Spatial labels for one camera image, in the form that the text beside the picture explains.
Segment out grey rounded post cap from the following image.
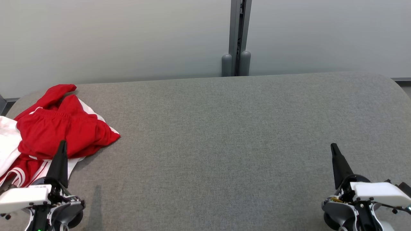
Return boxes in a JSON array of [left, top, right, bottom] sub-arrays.
[[239, 51, 251, 77], [222, 54, 232, 77]]

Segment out red shorts white stripes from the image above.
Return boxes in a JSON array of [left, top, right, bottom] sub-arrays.
[[14, 84, 121, 161]]

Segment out red white basketball jersey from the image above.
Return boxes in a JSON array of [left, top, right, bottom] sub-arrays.
[[0, 115, 85, 190]]

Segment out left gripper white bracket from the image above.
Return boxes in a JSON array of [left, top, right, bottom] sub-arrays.
[[0, 140, 69, 214]]

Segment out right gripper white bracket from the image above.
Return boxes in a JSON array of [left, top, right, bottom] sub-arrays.
[[331, 143, 411, 208]]

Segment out grey vertical partition post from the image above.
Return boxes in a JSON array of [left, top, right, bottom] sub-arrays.
[[229, 0, 252, 77]]

